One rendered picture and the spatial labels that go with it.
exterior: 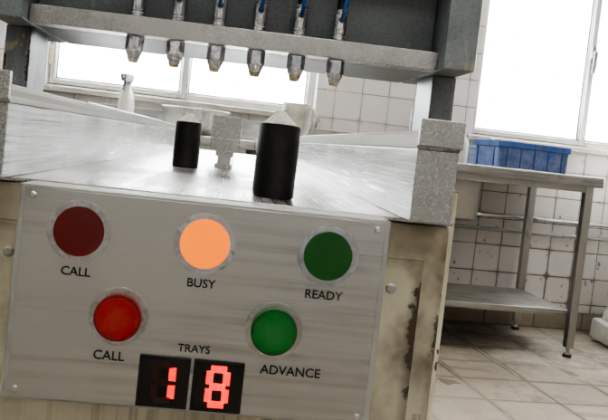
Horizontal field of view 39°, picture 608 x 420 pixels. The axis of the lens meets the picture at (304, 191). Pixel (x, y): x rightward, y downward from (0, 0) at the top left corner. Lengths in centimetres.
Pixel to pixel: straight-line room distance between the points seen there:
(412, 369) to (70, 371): 23
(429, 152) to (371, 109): 412
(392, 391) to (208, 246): 17
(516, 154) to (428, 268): 377
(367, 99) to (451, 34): 337
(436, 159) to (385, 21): 84
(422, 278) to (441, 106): 83
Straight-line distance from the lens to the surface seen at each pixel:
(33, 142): 65
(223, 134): 115
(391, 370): 61
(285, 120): 64
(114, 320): 56
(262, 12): 132
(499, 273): 500
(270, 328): 56
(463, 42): 133
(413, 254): 60
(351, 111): 465
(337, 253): 56
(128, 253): 56
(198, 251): 55
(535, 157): 441
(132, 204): 56
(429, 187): 57
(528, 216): 489
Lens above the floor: 88
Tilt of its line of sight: 3 degrees down
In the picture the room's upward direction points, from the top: 6 degrees clockwise
